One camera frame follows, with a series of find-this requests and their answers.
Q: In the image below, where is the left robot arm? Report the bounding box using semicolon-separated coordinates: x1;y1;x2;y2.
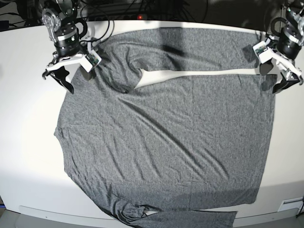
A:
253;4;304;94

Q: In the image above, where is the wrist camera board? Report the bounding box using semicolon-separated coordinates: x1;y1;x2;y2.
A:
86;49;102;68
252;41;269;57

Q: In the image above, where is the black power strip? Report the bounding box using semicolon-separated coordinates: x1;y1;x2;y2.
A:
83;12;180;21

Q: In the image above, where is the grey long-sleeve T-shirt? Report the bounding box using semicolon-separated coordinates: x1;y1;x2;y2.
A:
55;28;276;228

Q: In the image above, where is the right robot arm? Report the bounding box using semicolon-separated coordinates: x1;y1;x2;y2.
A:
26;0;101;94

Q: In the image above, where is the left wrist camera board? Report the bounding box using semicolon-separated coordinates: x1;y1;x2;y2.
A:
252;41;269;57

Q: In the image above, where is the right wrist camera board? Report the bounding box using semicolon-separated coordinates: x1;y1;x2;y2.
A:
86;49;102;68

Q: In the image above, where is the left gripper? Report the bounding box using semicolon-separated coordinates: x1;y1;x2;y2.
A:
258;26;304;94

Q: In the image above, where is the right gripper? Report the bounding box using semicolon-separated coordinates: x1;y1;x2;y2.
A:
42;25;95;94

